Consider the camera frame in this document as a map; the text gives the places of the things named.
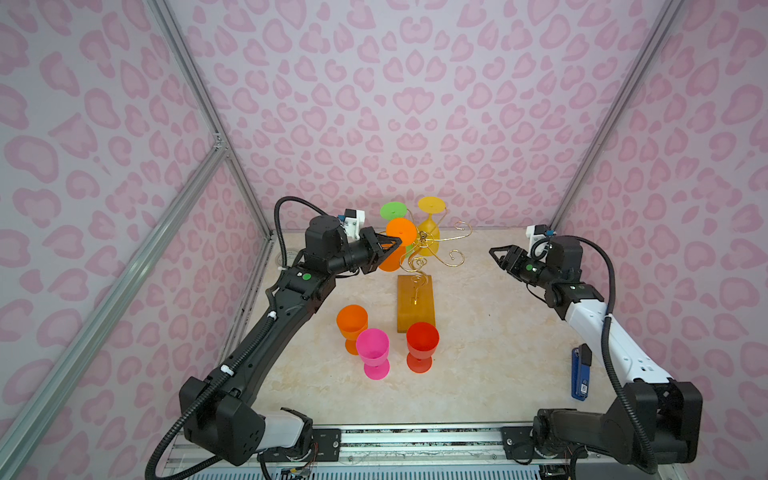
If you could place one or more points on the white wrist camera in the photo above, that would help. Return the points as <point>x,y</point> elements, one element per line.
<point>538,236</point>
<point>352,222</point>

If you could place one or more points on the green wine glass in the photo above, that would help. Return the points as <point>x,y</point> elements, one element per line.
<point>393,210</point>

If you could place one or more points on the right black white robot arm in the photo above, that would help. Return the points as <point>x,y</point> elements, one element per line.
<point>654,419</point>

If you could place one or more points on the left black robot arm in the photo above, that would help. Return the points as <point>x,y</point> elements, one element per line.
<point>217,411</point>

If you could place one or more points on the pink wine glass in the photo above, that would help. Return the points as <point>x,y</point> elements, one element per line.
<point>373,346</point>

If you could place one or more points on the red wine glass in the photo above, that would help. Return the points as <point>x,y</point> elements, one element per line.
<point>422,341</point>

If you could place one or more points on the orange wine glass front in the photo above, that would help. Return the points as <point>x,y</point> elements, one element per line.
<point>352,320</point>

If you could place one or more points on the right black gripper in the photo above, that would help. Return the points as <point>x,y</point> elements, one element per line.
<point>515,253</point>

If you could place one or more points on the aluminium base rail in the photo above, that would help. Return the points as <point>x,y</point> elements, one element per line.
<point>424,451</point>

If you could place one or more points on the yellow wine glass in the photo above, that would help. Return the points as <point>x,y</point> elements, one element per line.
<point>429,230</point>

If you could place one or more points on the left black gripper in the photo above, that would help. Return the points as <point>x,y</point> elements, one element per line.
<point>371,242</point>

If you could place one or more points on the gold wire glass rack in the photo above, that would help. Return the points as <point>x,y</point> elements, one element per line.
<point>415,287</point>

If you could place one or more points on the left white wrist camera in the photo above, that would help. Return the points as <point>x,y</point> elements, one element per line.
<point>352,222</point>

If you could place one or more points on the orange wine glass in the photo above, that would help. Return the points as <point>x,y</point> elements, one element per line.
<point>406,231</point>
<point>352,320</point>

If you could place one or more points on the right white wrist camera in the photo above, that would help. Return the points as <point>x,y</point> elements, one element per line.
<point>538,236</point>

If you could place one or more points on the blue black stapler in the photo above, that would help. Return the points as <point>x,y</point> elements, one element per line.
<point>581,361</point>

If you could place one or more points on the orange wine glass back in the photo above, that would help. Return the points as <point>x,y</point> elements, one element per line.
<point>406,231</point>

